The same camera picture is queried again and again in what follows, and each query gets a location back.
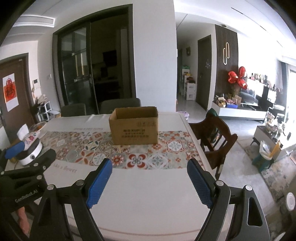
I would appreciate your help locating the person's hand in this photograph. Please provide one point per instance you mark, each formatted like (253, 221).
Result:
(23, 220)

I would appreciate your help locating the white electric cooker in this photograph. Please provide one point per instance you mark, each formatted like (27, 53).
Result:
(29, 155)

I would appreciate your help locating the grey upholstered chair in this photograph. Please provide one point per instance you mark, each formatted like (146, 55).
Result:
(108, 106)
(78, 109)

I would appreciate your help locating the brown cardboard box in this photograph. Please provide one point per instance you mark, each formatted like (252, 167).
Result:
(134, 126)

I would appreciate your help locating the floral tissue box cover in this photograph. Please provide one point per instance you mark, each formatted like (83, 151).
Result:
(27, 137)

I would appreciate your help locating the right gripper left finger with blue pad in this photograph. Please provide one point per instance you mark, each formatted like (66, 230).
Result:
(51, 222)

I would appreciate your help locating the black glass sliding door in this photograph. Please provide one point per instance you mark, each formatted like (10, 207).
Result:
(93, 59)

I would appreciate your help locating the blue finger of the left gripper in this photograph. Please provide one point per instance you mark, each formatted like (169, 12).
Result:
(14, 150)

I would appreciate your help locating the grey coffee table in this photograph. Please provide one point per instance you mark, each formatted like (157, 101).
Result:
(287, 146)

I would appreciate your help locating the green small stool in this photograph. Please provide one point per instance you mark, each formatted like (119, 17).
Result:
(263, 161)

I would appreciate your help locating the red foil balloons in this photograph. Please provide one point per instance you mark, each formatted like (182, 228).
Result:
(234, 78)

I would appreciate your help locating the dark wooden chair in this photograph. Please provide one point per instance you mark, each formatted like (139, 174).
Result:
(215, 138)

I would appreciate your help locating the patterned tile table runner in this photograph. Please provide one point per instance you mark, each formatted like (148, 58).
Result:
(172, 151)

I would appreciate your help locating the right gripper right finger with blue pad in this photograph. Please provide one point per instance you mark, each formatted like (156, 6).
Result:
(248, 221)

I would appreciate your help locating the white storage boxes stack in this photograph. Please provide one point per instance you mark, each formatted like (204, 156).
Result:
(188, 84)

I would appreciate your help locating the red fu door poster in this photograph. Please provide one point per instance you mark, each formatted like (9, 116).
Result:
(10, 94)

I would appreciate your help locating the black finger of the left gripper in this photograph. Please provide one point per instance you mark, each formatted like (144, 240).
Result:
(39, 166)

